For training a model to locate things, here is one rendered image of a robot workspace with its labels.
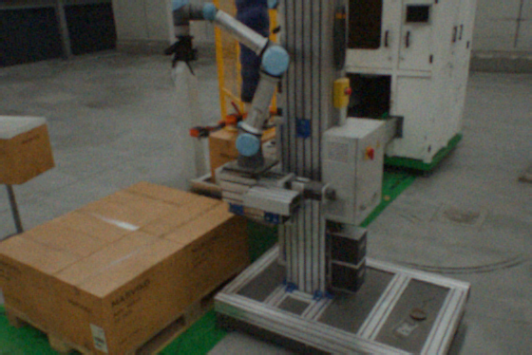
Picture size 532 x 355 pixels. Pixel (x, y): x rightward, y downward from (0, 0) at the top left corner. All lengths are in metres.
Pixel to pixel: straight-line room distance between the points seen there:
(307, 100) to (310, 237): 0.78
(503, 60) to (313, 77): 9.13
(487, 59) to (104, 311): 9.95
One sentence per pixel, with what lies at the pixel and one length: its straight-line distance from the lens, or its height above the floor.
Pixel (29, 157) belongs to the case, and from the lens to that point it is 4.13.
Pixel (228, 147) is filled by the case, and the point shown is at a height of 0.89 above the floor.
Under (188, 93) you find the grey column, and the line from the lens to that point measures 4.46.
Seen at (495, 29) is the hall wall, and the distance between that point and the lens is 11.58.
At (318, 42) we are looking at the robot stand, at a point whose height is 1.66.
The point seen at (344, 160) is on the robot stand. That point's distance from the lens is 2.50.
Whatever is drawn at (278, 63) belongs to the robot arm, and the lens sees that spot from 2.34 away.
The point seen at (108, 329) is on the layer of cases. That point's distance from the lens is 2.73.
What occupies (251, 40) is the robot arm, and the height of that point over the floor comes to 1.68.
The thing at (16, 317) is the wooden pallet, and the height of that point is 0.08.
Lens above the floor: 1.94
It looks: 22 degrees down
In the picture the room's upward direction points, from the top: 2 degrees counter-clockwise
